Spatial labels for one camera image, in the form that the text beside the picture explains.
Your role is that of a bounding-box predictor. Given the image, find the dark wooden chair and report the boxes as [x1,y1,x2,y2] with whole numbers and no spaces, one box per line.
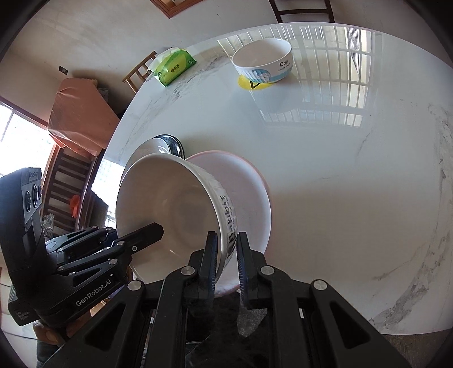
[268,0,336,25]

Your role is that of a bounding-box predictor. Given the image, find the person's left hand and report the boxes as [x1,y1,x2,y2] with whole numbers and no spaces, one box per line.
[33,311,87,349]

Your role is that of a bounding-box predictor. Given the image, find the white plate with pink flowers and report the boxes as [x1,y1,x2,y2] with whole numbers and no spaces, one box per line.
[120,137,178,185]

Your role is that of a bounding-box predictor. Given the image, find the dark fuzzy cloth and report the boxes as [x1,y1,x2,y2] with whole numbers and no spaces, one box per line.
[184,294,270,354]

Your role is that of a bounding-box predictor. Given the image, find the orange cloth cover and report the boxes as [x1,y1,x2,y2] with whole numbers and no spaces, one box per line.
[47,78,121,158]

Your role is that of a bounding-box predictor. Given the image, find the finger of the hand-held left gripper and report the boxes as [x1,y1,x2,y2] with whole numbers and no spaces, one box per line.
[57,222,164,280]
[45,228,119,255]

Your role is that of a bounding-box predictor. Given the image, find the side window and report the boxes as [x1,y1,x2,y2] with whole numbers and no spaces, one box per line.
[0,95,50,177]

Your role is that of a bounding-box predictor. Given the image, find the pink bowl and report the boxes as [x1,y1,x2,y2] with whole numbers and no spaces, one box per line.
[186,150,272,297]

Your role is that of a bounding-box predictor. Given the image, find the dark wooden bench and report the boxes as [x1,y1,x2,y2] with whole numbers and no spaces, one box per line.
[40,145,107,234]

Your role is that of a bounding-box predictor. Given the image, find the green tissue pack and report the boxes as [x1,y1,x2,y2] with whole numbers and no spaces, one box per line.
[153,48,198,87]

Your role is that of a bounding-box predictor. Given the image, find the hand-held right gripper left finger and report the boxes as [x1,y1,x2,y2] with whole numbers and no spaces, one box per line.
[42,231,219,368]

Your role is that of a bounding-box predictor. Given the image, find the yellow round sticker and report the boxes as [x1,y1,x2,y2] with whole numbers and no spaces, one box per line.
[238,74,278,91]

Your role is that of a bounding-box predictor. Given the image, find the blue floral patterned plate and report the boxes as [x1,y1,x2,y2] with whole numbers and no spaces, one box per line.
[152,133,185,160]

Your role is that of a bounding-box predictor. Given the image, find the large barred window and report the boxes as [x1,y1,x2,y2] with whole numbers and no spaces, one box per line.
[149,0,193,19]

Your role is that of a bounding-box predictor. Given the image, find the white dog print bowl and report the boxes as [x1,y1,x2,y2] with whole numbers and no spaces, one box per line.
[232,38,293,84]

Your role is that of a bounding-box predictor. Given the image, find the white rabbit print bowl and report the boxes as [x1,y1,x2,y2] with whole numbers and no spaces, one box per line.
[116,153,237,289]

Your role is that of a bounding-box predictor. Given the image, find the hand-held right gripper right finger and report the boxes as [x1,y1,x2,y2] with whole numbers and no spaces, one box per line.
[236,232,413,368]

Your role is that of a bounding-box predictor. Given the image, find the light wooden chair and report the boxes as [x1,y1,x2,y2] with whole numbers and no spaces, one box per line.
[123,50,158,94]

